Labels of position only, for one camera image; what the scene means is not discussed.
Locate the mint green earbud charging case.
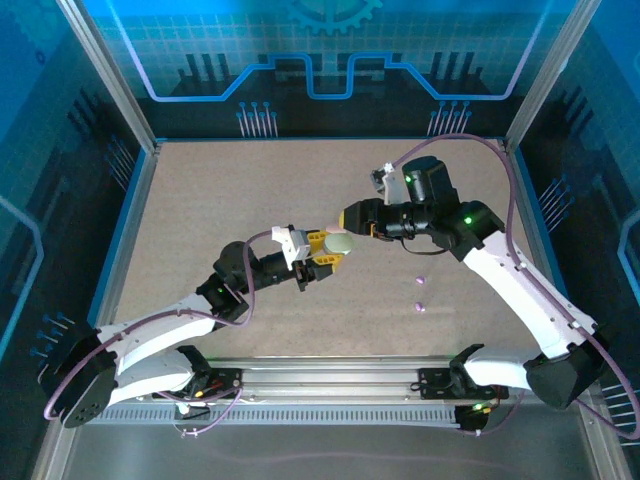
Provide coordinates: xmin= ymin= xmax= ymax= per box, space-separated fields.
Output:
xmin=322 ymin=224 xmax=357 ymax=258

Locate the grey metal panel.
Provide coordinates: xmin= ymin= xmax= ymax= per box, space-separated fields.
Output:
xmin=29 ymin=389 xmax=634 ymax=480

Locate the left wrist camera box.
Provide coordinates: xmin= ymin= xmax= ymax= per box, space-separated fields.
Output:
xmin=270 ymin=224 xmax=314 ymax=264

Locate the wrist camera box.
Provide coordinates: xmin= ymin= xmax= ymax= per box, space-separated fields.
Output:
xmin=270 ymin=224 xmax=314 ymax=264
xmin=369 ymin=162 xmax=405 ymax=206

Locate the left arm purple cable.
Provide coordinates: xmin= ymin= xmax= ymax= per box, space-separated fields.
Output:
xmin=43 ymin=229 xmax=275 ymax=440

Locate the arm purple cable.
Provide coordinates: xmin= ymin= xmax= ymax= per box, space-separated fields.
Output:
xmin=43 ymin=229 xmax=275 ymax=440
xmin=392 ymin=133 xmax=640 ymax=442

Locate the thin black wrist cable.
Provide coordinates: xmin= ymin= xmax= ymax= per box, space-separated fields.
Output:
xmin=402 ymin=238 xmax=449 ymax=257

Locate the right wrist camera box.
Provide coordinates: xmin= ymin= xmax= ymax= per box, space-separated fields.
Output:
xmin=369 ymin=162 xmax=405 ymax=206

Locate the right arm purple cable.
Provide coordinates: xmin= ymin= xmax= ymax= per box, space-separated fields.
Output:
xmin=392 ymin=133 xmax=640 ymax=442

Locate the aluminium table side rail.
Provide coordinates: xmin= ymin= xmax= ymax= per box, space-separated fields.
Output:
xmin=82 ymin=142 xmax=162 ymax=364
xmin=499 ymin=138 xmax=594 ymax=365

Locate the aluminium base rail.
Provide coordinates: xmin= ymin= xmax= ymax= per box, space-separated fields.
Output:
xmin=64 ymin=355 xmax=601 ymax=407

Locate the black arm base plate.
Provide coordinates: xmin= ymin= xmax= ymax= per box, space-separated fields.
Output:
xmin=417 ymin=366 xmax=510 ymax=400
xmin=151 ymin=367 xmax=245 ymax=400

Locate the grey slotted cable duct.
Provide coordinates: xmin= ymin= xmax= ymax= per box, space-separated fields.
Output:
xmin=79 ymin=405 xmax=464 ymax=427

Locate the aluminium frame post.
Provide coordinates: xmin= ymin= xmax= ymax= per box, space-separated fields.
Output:
xmin=55 ymin=0 xmax=160 ymax=154
xmin=503 ymin=0 xmax=604 ymax=151

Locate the black cable connector bracket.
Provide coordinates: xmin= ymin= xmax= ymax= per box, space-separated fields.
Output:
xmin=454 ymin=402 xmax=494 ymax=436

